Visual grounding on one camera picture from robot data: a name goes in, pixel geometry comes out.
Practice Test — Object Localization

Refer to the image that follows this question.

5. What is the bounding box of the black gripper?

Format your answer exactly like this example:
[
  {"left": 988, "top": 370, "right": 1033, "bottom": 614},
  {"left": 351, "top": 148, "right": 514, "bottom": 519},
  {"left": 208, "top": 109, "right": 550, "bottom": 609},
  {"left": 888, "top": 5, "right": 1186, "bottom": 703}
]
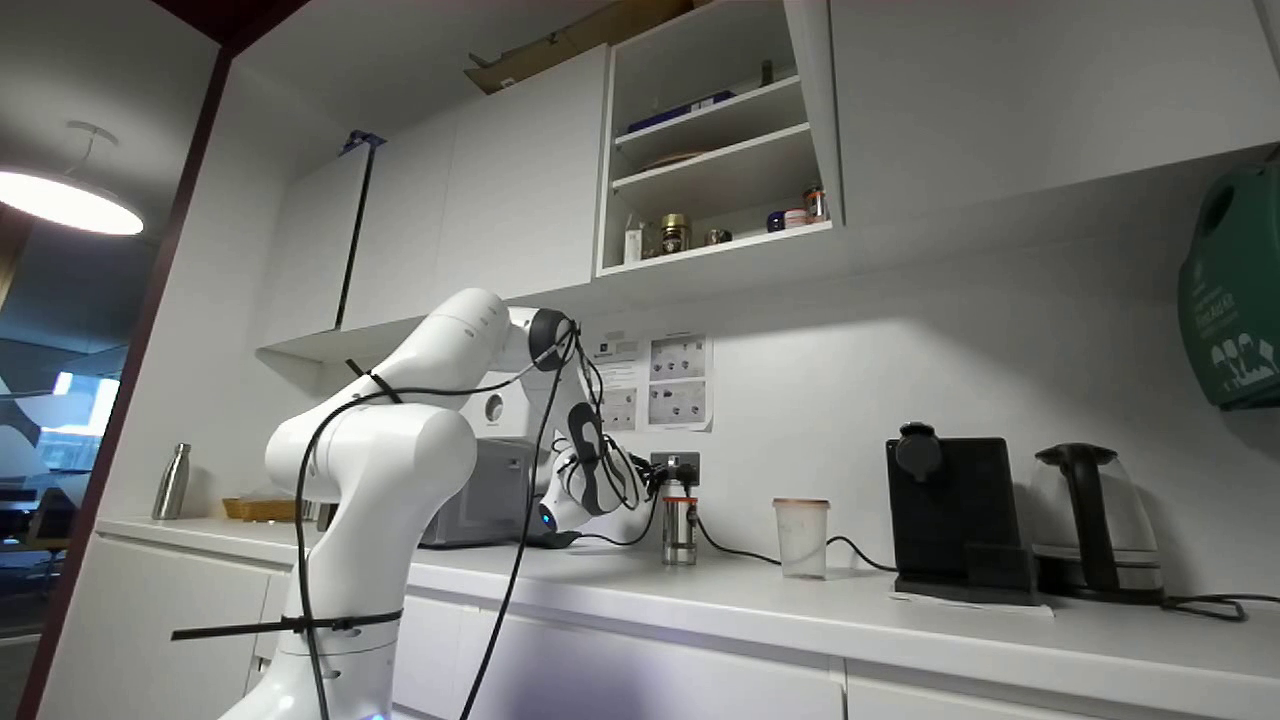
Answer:
[{"left": 604, "top": 447, "right": 660, "bottom": 519}]

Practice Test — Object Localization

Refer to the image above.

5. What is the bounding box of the steel wall socket plate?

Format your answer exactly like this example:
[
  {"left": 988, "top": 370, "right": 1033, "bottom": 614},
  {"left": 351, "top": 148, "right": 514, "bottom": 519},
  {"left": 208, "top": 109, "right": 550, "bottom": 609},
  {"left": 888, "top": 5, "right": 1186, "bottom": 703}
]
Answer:
[{"left": 647, "top": 447, "right": 708, "bottom": 490}]

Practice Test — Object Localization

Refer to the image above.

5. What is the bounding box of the metal canister copper lid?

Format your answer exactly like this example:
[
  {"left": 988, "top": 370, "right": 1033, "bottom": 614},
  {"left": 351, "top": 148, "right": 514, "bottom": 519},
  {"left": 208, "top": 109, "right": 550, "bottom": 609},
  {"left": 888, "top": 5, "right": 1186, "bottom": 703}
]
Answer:
[{"left": 660, "top": 476, "right": 701, "bottom": 567}]

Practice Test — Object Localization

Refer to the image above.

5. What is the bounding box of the printed instruction sheet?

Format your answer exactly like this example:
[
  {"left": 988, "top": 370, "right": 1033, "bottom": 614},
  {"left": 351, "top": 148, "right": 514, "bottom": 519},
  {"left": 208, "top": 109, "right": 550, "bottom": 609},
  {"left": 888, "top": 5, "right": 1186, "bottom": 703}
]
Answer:
[
  {"left": 642, "top": 379, "right": 713, "bottom": 432},
  {"left": 599, "top": 386, "right": 642, "bottom": 435},
  {"left": 647, "top": 334, "right": 713, "bottom": 386}
]

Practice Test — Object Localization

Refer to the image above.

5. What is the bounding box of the translucent plastic cup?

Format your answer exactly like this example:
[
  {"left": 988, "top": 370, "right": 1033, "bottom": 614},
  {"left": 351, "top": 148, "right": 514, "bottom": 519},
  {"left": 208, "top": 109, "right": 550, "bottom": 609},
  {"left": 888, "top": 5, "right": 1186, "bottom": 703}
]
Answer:
[{"left": 769, "top": 494, "right": 835, "bottom": 585}]

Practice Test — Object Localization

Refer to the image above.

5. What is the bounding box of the white open shelf cabinet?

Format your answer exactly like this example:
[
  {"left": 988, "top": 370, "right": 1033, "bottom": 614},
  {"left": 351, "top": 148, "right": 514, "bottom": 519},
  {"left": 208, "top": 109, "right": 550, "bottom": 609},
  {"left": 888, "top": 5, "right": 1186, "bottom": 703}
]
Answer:
[{"left": 592, "top": 0, "right": 847, "bottom": 282}]

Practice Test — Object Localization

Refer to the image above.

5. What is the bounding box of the black coffee machine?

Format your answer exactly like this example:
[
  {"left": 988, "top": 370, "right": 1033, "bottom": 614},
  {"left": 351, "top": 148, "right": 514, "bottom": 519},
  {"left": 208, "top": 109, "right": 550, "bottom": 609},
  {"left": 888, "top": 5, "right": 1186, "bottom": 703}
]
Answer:
[{"left": 883, "top": 419, "right": 1040, "bottom": 609}]

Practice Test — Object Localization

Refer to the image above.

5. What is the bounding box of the flat wooden tray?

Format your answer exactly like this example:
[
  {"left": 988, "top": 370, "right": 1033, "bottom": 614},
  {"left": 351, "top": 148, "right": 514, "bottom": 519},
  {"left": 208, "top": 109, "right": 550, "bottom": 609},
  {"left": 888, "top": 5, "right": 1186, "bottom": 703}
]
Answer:
[{"left": 217, "top": 494, "right": 316, "bottom": 528}]

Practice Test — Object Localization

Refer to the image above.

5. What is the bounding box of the flat blue packet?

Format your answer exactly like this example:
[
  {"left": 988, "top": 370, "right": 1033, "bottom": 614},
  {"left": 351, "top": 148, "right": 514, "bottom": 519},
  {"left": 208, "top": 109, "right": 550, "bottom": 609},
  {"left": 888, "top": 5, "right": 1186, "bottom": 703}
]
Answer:
[{"left": 624, "top": 90, "right": 739, "bottom": 138}]

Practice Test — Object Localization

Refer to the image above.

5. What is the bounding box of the thin black pole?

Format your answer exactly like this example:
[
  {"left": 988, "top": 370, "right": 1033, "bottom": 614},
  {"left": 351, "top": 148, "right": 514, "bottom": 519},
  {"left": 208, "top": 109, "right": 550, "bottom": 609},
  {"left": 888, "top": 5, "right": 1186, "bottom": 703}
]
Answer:
[{"left": 331, "top": 127, "right": 388, "bottom": 337}]

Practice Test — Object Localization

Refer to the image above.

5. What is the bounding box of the metal flask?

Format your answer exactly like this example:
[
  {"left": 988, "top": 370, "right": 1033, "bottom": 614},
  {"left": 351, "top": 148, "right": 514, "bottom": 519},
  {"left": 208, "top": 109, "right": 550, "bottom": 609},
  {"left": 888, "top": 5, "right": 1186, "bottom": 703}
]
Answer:
[{"left": 146, "top": 441, "right": 194, "bottom": 524}]

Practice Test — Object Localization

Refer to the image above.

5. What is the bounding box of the white base cabinet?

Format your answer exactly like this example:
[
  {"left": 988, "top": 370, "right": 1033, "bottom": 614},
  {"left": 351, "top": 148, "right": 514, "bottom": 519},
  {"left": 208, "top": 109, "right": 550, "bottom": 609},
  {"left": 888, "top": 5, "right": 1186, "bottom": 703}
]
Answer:
[{"left": 34, "top": 531, "right": 1110, "bottom": 720}]

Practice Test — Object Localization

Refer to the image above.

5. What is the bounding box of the white open cabinet door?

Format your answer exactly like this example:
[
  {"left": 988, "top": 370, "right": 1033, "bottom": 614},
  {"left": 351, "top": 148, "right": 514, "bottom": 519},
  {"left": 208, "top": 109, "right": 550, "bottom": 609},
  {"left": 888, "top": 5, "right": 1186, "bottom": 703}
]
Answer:
[{"left": 778, "top": 0, "right": 1280, "bottom": 232}]

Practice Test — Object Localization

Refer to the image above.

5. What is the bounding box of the round ceiling lamp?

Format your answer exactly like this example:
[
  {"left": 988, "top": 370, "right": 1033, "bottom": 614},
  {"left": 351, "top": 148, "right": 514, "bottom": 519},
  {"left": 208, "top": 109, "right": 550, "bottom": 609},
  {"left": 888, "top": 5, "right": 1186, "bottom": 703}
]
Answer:
[{"left": 0, "top": 116, "right": 151, "bottom": 239}]

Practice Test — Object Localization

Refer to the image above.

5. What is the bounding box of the small white wall label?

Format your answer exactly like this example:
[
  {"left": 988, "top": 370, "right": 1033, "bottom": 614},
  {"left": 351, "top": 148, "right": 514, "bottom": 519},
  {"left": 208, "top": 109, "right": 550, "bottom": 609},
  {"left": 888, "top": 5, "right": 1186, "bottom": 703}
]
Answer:
[{"left": 592, "top": 334, "right": 642, "bottom": 370}]

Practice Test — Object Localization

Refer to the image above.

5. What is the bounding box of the black power cable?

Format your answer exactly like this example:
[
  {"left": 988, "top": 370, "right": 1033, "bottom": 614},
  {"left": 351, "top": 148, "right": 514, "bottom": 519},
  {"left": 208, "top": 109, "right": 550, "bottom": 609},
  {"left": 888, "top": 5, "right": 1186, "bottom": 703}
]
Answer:
[{"left": 686, "top": 503, "right": 902, "bottom": 576}]

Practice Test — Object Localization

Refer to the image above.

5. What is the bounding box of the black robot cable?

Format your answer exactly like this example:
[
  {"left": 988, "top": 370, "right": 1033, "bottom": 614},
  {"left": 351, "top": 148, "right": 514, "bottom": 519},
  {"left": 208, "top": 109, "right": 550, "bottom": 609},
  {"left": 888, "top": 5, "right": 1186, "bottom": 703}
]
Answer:
[
  {"left": 455, "top": 337, "right": 578, "bottom": 720},
  {"left": 287, "top": 347, "right": 543, "bottom": 720}
]

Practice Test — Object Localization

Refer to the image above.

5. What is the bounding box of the black cable tie strap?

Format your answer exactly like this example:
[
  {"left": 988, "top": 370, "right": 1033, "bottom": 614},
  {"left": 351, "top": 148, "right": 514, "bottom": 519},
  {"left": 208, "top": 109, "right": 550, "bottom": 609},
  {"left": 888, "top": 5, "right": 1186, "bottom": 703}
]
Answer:
[
  {"left": 168, "top": 609, "right": 404, "bottom": 646},
  {"left": 341, "top": 355, "right": 408, "bottom": 410}
]

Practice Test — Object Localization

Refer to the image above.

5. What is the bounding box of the white closed wall cupboard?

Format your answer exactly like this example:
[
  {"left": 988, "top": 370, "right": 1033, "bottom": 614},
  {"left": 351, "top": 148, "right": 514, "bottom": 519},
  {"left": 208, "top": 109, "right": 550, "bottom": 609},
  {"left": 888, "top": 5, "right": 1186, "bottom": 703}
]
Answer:
[{"left": 251, "top": 40, "right": 611, "bottom": 353}]

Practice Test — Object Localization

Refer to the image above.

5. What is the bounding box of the glass kettle black handle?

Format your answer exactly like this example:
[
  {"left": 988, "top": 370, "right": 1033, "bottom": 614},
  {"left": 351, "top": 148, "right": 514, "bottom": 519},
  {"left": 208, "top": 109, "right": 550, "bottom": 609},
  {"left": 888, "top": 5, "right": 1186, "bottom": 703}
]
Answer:
[{"left": 1033, "top": 441, "right": 1166, "bottom": 606}]

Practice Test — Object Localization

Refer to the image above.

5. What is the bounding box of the dark brown door frame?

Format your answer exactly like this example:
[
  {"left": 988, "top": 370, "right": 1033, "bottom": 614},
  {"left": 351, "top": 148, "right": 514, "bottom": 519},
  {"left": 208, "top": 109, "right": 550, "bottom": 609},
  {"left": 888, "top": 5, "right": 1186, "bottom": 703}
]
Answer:
[{"left": 13, "top": 0, "right": 313, "bottom": 720}]

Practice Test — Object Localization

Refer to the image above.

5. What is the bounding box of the black kettle cable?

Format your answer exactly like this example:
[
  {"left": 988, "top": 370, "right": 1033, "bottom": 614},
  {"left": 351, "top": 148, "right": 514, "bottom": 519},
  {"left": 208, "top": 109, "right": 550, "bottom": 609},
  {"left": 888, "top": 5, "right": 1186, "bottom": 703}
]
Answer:
[{"left": 1157, "top": 589, "right": 1280, "bottom": 629}]

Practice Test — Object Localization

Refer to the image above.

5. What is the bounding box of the green wall mounted case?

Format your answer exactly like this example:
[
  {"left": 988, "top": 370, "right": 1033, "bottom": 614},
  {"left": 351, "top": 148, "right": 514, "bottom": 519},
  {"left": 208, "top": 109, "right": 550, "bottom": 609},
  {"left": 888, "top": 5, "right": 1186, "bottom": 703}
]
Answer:
[{"left": 1177, "top": 151, "right": 1280, "bottom": 416}]

